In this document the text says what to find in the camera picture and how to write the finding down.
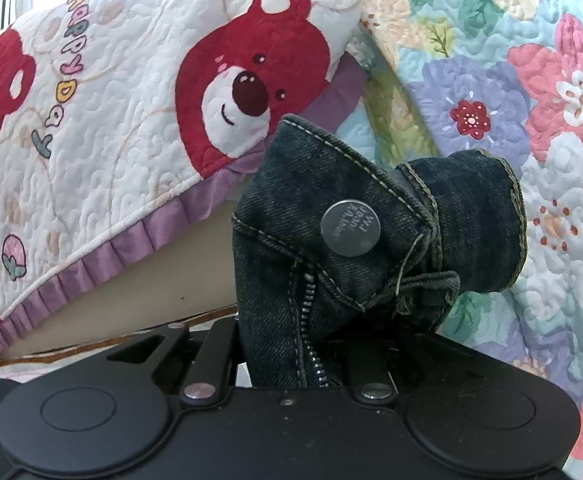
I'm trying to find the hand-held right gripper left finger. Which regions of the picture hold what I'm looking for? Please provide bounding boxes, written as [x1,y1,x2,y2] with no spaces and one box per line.
[106,317,243,406]

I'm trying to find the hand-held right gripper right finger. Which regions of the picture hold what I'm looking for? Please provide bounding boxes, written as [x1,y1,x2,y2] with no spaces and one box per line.
[344,331,473,405]

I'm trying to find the dark denim jeans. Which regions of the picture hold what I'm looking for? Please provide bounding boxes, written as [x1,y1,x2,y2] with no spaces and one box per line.
[232,114,529,391]

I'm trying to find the beige mattress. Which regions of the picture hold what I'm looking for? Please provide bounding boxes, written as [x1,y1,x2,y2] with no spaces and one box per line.
[16,199,245,359]

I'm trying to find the floral quilt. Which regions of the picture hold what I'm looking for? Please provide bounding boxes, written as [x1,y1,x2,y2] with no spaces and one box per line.
[291,0,583,480]

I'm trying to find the white quilt with red bears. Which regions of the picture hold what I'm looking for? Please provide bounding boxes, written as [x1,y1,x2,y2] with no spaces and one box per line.
[0,0,371,367]

